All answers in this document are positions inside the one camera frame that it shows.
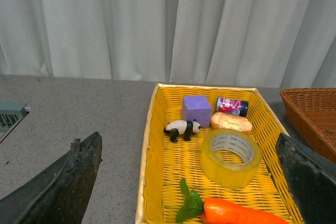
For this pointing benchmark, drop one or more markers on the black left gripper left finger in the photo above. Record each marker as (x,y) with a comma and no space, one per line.
(61,192)

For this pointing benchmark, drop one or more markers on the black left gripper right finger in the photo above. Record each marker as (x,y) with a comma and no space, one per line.
(310,178)

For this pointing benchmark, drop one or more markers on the yellow clear tape roll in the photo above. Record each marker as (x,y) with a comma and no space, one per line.
(229,158)

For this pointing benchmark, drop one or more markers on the brown wicker basket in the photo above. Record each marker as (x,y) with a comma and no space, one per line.
(312,112)

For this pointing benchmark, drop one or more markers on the yellow woven basket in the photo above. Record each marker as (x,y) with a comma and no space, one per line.
(164,164)

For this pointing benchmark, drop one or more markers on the orange toy carrot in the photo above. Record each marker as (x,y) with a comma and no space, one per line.
(216,210)

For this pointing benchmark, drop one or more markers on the toy bread loaf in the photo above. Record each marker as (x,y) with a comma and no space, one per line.
(221,120)

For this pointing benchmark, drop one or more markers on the small red label can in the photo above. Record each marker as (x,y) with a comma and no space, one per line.
(232,106)

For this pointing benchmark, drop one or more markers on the toy panda figure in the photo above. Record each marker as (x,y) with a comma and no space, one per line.
(181,127)

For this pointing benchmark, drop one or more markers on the purple foam cube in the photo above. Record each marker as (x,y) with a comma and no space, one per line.
(197,107)

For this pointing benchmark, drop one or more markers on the white curtain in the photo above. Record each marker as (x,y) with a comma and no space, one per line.
(264,43)

